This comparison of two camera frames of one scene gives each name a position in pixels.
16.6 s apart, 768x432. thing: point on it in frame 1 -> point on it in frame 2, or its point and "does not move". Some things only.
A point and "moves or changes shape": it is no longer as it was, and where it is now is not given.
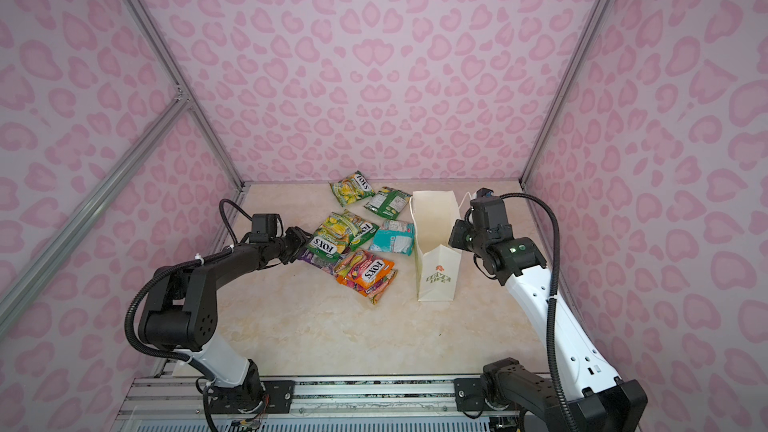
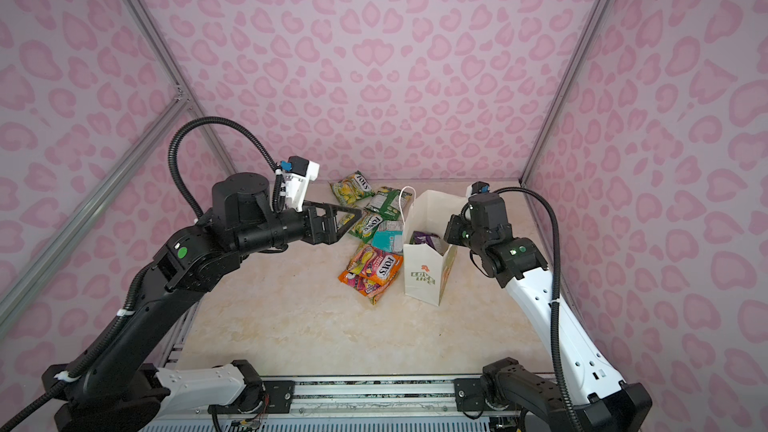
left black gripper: [296, 234] -> [319, 235]
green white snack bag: [388, 202] does not move
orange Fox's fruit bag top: [363, 268] moves or changes shape
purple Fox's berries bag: [326, 265] -> [432, 240]
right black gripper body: [485, 237] does not move
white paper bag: [435, 219] moves or changes shape
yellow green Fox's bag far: [352, 189] does not move
